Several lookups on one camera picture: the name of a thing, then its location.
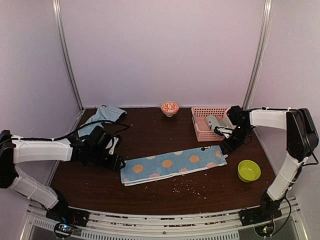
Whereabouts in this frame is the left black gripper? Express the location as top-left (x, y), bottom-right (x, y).
top-left (89, 147), bottom-right (125, 172)

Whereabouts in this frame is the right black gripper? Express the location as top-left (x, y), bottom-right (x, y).
top-left (221, 125), bottom-right (251, 155)

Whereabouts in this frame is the blue polka dot towel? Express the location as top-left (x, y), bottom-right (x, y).
top-left (120, 145), bottom-right (228, 187)

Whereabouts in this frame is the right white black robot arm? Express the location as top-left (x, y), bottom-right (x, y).
top-left (214, 105), bottom-right (319, 221)

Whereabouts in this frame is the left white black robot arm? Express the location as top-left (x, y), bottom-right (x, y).
top-left (0, 126), bottom-right (126, 222)

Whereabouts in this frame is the grey rolled towel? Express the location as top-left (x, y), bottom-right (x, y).
top-left (219, 117), bottom-right (233, 129)
top-left (205, 115), bottom-right (221, 132)

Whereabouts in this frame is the plain light blue towel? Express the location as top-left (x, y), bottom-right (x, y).
top-left (78, 105), bottom-right (127, 137)

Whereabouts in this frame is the pink plastic basket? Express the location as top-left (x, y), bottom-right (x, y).
top-left (191, 106), bottom-right (235, 142)

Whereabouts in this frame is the lime green bowl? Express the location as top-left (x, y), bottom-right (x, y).
top-left (237, 159), bottom-right (261, 183)

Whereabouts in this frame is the orange patterned ceramic bowl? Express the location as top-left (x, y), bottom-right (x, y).
top-left (160, 101), bottom-right (180, 117)

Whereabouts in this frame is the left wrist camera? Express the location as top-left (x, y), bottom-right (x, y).
top-left (106, 135), bottom-right (122, 155)

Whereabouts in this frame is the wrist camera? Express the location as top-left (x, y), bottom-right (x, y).
top-left (106, 135), bottom-right (122, 155)
top-left (214, 126), bottom-right (234, 139)

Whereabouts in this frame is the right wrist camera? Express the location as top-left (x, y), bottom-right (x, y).
top-left (214, 126), bottom-right (234, 139)

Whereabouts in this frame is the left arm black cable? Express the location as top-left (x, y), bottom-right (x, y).
top-left (12, 119), bottom-right (133, 143)

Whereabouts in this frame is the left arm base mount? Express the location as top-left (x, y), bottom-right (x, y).
top-left (45, 208), bottom-right (90, 227)

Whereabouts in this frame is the front aluminium rail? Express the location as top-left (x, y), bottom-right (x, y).
top-left (26, 197), bottom-right (301, 240)

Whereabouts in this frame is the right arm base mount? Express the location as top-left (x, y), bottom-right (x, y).
top-left (238, 207), bottom-right (282, 226)

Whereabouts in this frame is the right aluminium frame post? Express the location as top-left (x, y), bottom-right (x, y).
top-left (242, 0), bottom-right (274, 109)

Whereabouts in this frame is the aluminium frame post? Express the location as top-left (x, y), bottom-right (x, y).
top-left (52, 0), bottom-right (84, 112)
top-left (242, 0), bottom-right (274, 109)

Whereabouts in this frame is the left aluminium frame post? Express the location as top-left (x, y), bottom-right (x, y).
top-left (52, 0), bottom-right (84, 112)

